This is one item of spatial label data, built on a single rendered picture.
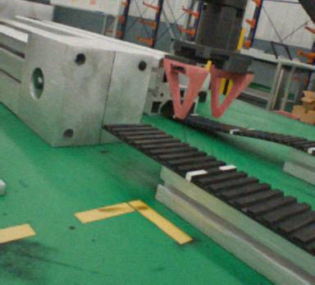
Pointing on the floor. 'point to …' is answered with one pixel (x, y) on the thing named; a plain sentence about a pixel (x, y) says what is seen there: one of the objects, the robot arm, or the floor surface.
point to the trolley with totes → (288, 80)
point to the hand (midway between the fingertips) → (199, 112)
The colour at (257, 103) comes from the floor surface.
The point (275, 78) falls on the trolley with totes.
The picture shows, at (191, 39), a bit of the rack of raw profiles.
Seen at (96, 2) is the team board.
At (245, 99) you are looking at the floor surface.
